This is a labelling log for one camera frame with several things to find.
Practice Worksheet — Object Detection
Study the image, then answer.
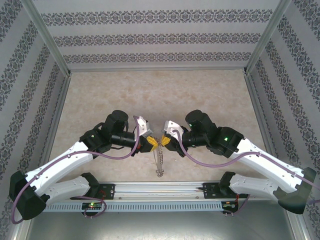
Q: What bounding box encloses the grey sheet metal panel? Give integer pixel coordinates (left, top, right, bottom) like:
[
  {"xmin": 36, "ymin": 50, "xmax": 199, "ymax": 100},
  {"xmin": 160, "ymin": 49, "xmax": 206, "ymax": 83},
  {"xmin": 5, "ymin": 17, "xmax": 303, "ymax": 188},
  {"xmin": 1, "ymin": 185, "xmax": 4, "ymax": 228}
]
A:
[{"xmin": 23, "ymin": 211, "xmax": 310, "ymax": 240}]

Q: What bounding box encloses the aluminium side frame rail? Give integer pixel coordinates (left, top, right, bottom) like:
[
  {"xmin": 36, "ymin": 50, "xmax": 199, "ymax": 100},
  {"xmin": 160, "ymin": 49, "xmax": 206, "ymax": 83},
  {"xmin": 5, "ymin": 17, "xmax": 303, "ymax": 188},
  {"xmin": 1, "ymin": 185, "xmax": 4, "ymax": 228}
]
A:
[
  {"xmin": 244, "ymin": 74, "xmax": 285, "ymax": 173},
  {"xmin": 34, "ymin": 74, "xmax": 72, "ymax": 183}
]

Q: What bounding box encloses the grey slotted cable duct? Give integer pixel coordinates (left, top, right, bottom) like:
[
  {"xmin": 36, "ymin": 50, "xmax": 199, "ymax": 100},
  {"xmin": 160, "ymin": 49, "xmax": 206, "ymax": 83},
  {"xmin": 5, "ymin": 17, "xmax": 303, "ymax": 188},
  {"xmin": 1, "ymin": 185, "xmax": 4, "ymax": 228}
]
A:
[{"xmin": 42, "ymin": 201, "xmax": 241, "ymax": 213}]

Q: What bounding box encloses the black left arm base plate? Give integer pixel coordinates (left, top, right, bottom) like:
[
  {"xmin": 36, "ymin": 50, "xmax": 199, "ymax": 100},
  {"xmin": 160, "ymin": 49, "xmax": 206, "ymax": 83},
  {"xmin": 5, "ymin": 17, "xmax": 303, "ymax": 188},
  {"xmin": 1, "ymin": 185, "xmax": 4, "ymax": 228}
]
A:
[{"xmin": 70, "ymin": 183, "xmax": 117, "ymax": 201}]

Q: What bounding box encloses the aluminium mounting rail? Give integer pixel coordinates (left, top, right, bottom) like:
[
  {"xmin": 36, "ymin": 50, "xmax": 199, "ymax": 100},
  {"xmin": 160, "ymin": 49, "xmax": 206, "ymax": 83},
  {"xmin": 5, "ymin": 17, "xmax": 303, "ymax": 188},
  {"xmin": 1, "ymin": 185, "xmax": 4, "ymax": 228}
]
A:
[{"xmin": 44, "ymin": 181, "xmax": 294, "ymax": 201}]

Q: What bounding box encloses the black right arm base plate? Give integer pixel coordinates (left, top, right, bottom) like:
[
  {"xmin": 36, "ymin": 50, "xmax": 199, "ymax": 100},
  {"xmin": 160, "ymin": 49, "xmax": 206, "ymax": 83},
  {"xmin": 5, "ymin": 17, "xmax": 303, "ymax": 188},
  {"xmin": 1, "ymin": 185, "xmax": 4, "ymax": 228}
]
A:
[{"xmin": 202, "ymin": 181, "xmax": 249, "ymax": 200}]

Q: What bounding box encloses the metal keyring chain with keys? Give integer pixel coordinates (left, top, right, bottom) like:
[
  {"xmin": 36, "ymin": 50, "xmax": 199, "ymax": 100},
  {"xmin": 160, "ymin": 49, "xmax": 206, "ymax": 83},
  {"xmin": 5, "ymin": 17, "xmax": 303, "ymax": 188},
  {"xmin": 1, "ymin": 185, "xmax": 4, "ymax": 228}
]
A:
[{"xmin": 151, "ymin": 136, "xmax": 166, "ymax": 179}]

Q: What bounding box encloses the aluminium back frame rail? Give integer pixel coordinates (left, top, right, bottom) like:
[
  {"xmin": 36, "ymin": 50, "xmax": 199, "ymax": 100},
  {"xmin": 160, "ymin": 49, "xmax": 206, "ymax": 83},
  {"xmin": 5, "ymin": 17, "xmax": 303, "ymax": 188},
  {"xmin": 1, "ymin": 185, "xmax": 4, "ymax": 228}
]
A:
[{"xmin": 68, "ymin": 65, "xmax": 248, "ymax": 74}]

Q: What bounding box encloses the aluminium frame post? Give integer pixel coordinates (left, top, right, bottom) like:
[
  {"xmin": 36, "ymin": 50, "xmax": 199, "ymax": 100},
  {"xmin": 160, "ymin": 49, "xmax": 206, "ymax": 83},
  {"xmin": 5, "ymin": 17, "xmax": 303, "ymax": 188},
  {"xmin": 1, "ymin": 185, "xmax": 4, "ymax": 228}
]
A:
[
  {"xmin": 243, "ymin": 0, "xmax": 293, "ymax": 75},
  {"xmin": 20, "ymin": 0, "xmax": 72, "ymax": 76}
]

